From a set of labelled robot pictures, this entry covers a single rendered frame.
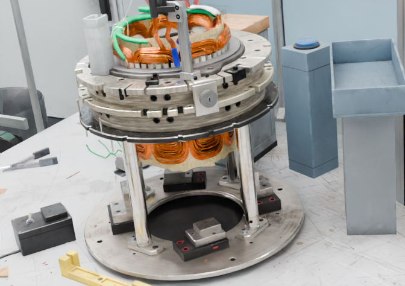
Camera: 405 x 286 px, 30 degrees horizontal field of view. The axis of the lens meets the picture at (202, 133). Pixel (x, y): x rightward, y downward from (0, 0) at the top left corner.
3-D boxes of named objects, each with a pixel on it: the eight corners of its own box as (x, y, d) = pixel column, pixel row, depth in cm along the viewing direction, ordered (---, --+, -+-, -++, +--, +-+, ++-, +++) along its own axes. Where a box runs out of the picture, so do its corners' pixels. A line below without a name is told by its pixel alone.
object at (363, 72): (410, 258, 118) (409, 85, 107) (339, 259, 119) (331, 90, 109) (395, 186, 140) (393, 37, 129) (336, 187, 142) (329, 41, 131)
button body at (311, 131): (313, 178, 146) (306, 54, 137) (288, 169, 152) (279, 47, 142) (339, 166, 150) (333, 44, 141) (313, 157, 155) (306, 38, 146)
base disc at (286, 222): (38, 253, 129) (37, 248, 129) (161, 160, 159) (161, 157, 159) (240, 303, 110) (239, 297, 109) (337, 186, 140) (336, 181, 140)
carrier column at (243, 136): (242, 233, 126) (231, 117, 118) (249, 225, 128) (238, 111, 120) (256, 235, 125) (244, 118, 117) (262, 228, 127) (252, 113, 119)
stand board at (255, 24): (135, 47, 151) (134, 35, 150) (190, 22, 165) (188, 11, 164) (219, 54, 139) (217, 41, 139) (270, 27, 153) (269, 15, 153)
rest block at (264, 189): (250, 200, 132) (248, 174, 130) (240, 187, 137) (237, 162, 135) (273, 195, 133) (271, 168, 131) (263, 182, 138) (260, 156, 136)
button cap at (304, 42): (306, 49, 139) (306, 44, 138) (291, 46, 142) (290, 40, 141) (322, 43, 141) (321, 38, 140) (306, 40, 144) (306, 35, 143)
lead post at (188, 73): (193, 81, 109) (184, 2, 105) (179, 79, 111) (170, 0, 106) (201, 78, 111) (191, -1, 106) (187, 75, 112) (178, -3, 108)
